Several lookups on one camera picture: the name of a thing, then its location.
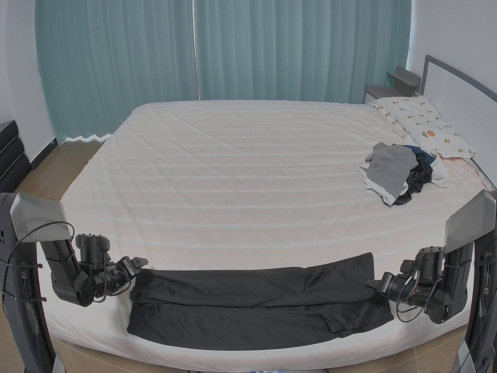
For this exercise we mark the black T-shirt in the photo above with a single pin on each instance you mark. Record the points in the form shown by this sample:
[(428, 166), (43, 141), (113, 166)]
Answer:
[(252, 301)]

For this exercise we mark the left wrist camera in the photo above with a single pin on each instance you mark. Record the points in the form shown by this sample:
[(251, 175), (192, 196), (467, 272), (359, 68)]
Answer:
[(105, 244)]

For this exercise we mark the pile of clothes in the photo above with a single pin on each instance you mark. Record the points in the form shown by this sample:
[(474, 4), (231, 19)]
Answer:
[(388, 169)]

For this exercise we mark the white printed pillow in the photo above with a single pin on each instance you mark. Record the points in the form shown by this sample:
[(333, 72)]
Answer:
[(423, 122)]

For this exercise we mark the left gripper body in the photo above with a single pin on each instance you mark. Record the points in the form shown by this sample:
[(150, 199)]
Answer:
[(121, 278)]

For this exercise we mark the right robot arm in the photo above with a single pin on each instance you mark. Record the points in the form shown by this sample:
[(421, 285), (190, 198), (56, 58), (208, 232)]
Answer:
[(470, 223)]

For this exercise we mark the bed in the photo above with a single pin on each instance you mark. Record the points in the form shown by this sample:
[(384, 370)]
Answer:
[(233, 169)]

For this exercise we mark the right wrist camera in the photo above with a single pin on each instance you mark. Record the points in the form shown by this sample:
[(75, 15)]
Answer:
[(408, 267)]

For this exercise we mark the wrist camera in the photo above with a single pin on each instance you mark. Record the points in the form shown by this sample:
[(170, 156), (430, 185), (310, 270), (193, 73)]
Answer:
[(408, 267), (105, 244)]

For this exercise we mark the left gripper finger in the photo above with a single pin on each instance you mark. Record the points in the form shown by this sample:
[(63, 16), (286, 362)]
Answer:
[(139, 264)]

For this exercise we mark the blue-green curtain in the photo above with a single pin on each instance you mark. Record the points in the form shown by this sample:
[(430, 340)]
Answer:
[(116, 53), (303, 33)]

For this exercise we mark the black chest of drawers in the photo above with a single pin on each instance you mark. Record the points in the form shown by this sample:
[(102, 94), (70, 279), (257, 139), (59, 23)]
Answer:
[(11, 154)]

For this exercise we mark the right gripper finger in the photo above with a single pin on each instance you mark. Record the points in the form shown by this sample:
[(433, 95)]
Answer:
[(376, 285)]

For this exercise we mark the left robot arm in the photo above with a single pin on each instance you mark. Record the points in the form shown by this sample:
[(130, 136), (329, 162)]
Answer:
[(62, 266)]

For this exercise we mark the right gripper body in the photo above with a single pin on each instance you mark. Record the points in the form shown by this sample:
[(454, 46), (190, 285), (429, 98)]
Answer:
[(396, 288)]

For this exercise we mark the grey bedside table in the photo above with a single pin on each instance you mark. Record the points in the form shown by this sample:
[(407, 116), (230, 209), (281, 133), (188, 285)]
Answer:
[(392, 86)]

